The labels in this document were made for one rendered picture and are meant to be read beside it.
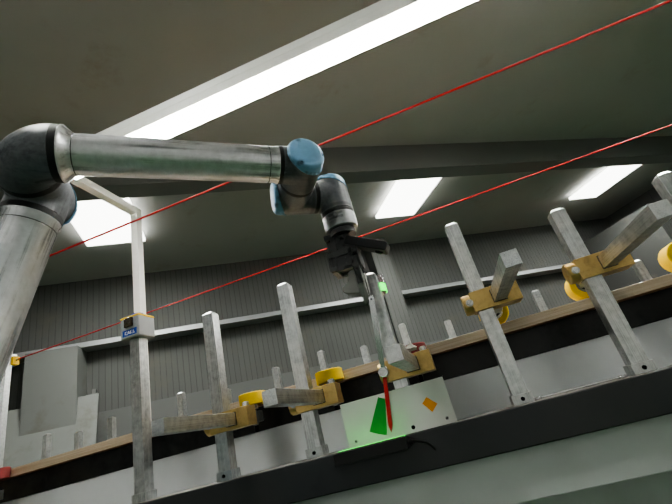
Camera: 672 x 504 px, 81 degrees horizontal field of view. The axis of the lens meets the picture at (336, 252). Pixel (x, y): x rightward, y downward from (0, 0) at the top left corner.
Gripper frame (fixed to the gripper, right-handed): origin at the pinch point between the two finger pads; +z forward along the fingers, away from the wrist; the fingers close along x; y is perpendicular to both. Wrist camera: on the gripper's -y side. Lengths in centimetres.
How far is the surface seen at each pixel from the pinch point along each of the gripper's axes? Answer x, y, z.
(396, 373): -5.2, -1.0, 18.4
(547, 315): -22.7, -42.5, 12.6
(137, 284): -103, 157, -83
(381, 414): -5.2, 5.1, 26.5
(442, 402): -5.2, -9.5, 27.1
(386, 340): -6.0, -0.7, 10.0
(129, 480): -28, 97, 27
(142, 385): -7, 73, 3
